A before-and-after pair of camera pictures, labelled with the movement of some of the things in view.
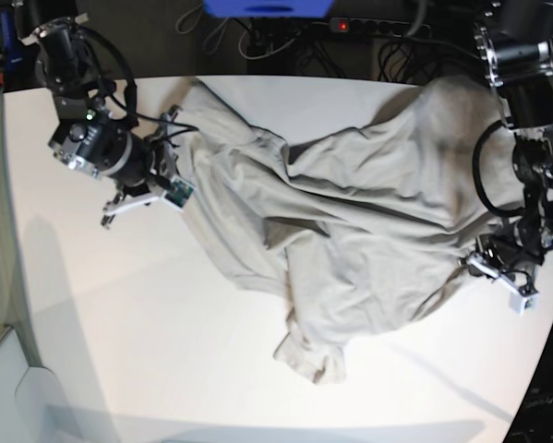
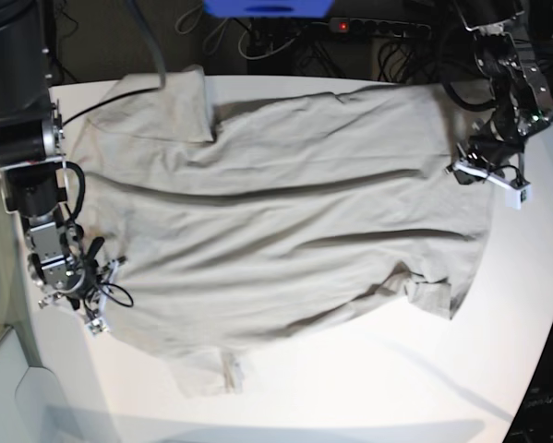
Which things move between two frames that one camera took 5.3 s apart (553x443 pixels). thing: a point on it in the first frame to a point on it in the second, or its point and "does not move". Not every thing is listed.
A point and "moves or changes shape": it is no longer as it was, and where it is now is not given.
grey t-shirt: (356, 232) moves or changes shape
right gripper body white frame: (522, 296) to (469, 168)
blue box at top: (268, 8) does not move
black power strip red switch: (341, 25) does not move
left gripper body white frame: (163, 170) to (102, 288)
